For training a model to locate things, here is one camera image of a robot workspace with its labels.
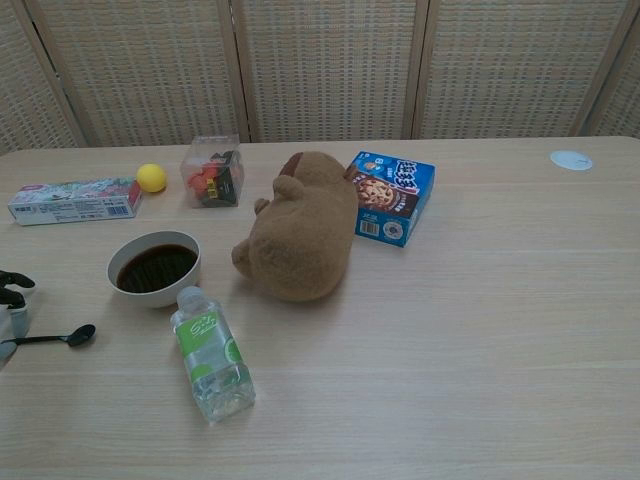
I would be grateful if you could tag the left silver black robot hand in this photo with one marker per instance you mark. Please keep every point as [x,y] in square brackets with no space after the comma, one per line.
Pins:
[12,300]

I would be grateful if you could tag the black plastic spoon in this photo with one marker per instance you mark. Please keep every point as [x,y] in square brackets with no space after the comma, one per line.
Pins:
[81,335]

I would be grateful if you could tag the white bowl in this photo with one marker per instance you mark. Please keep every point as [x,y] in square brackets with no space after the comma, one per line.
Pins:
[155,270]

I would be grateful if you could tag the floral toothpaste box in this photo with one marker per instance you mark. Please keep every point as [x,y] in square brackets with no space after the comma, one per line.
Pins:
[75,202]

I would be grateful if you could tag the yellow ball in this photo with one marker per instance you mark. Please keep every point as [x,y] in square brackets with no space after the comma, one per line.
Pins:
[151,178]

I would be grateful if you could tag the clear green-label water bottle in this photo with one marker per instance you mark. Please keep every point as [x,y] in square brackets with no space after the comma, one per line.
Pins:
[210,355]

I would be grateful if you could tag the woven bamboo screen panel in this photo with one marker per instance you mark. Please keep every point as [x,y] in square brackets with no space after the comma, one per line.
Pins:
[622,90]
[25,75]
[520,65]
[330,65]
[140,70]

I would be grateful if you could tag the clear box of toy blocks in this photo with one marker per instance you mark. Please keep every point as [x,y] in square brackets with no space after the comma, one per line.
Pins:
[212,175]

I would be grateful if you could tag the brown capybara plush toy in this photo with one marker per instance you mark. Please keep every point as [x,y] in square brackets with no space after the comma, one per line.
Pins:
[300,240]

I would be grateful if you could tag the blue cookie box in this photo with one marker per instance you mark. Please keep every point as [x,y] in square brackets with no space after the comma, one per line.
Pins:
[395,200]

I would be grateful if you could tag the white round table grommet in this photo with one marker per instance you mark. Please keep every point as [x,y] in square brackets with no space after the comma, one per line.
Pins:
[571,160]

